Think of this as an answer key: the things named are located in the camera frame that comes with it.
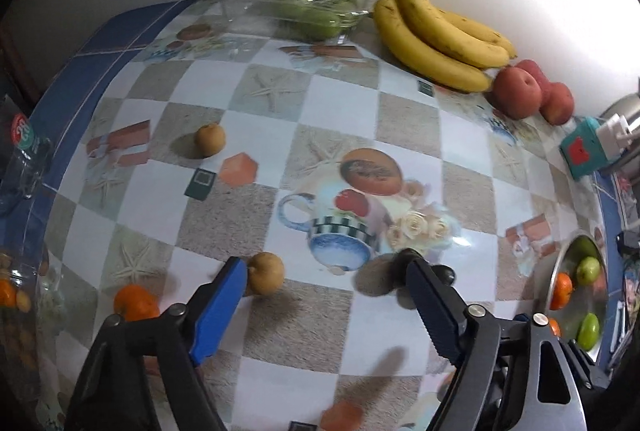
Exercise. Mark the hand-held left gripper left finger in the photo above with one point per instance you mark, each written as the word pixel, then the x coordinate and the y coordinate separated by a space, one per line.
pixel 225 306

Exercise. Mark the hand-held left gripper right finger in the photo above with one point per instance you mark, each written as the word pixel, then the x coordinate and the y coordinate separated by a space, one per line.
pixel 439 311

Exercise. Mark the small brown pear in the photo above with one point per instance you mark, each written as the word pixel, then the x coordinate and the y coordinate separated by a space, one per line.
pixel 266 273
pixel 210 139

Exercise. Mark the green apple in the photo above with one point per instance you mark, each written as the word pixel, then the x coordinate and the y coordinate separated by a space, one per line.
pixel 588 331
pixel 588 269

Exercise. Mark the orange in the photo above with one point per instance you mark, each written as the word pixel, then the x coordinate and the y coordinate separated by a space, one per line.
pixel 136 303
pixel 562 291
pixel 554 327

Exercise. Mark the stainless steel plate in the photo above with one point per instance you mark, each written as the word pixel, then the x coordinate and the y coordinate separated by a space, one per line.
pixel 550 268

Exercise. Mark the checkered printed tablecloth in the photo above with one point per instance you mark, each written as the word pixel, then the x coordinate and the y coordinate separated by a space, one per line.
pixel 300 326

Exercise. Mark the black power adapter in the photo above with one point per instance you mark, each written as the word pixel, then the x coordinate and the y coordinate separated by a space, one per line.
pixel 630 243

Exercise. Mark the clear plastic tub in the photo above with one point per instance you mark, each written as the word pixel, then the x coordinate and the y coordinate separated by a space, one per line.
pixel 30 361

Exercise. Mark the colourful printed packets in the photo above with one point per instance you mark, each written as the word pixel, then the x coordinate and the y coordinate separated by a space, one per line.
pixel 627 191

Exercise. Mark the teal box with red label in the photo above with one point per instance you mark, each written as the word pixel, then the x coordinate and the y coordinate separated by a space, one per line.
pixel 580 151

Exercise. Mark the red apple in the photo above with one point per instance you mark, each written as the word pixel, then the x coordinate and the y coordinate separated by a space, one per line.
pixel 557 103
pixel 534 68
pixel 517 93

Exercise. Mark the yellow banana bunch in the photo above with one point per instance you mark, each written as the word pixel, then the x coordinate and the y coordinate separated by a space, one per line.
pixel 430 56

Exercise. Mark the glass mug with round label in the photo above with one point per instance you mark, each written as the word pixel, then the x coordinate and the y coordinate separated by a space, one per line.
pixel 20 146

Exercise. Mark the blue plaid cloth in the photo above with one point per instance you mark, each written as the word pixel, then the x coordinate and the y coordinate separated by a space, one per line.
pixel 75 76

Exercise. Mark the clear plastic fruit container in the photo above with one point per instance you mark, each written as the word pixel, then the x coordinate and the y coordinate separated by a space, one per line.
pixel 350 18

